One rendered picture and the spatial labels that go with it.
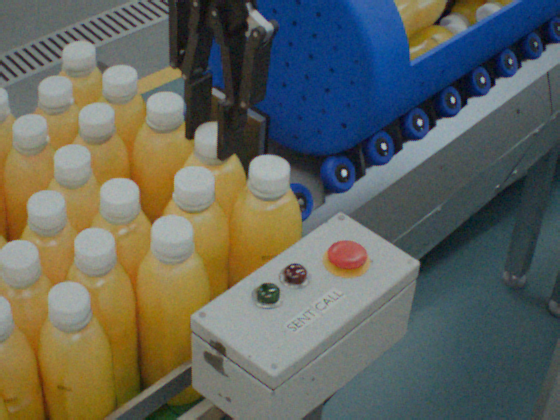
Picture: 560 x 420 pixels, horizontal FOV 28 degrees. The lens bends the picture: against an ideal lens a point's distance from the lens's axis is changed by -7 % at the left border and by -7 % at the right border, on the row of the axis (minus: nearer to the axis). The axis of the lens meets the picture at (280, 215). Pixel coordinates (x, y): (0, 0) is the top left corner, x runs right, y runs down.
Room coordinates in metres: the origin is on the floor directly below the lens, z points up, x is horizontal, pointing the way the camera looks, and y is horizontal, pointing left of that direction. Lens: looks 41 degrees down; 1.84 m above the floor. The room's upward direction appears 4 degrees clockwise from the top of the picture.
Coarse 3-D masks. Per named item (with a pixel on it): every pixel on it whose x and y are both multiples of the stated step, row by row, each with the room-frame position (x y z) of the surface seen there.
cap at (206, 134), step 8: (200, 128) 0.96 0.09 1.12; (208, 128) 0.96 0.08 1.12; (216, 128) 0.97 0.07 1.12; (200, 136) 0.95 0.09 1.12; (208, 136) 0.95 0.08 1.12; (216, 136) 0.95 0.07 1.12; (200, 144) 0.94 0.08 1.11; (208, 144) 0.94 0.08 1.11; (216, 144) 0.94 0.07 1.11; (200, 152) 0.94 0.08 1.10; (208, 152) 0.94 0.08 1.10; (216, 152) 0.94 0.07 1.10
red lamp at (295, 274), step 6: (294, 264) 0.78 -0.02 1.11; (288, 270) 0.77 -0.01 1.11; (294, 270) 0.77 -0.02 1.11; (300, 270) 0.77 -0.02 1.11; (306, 270) 0.78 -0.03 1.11; (288, 276) 0.77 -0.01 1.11; (294, 276) 0.77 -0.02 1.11; (300, 276) 0.77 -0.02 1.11; (306, 276) 0.77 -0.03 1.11; (288, 282) 0.77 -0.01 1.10; (294, 282) 0.77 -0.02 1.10; (300, 282) 0.77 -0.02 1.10
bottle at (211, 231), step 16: (176, 208) 0.87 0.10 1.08; (192, 208) 0.86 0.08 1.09; (208, 208) 0.88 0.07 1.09; (192, 224) 0.86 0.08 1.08; (208, 224) 0.86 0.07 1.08; (224, 224) 0.88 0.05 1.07; (208, 240) 0.86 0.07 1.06; (224, 240) 0.87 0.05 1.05; (208, 256) 0.85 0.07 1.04; (224, 256) 0.87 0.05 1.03; (208, 272) 0.85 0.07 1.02; (224, 272) 0.87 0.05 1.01; (224, 288) 0.87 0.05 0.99
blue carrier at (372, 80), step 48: (288, 0) 1.16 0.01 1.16; (336, 0) 1.11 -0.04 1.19; (384, 0) 1.14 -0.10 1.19; (528, 0) 1.33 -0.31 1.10; (288, 48) 1.15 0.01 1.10; (336, 48) 1.12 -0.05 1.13; (384, 48) 1.10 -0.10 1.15; (432, 48) 1.17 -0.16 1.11; (480, 48) 1.25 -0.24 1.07; (288, 96) 1.15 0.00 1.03; (336, 96) 1.11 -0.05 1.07; (384, 96) 1.08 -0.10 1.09; (288, 144) 1.15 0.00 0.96; (336, 144) 1.10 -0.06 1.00
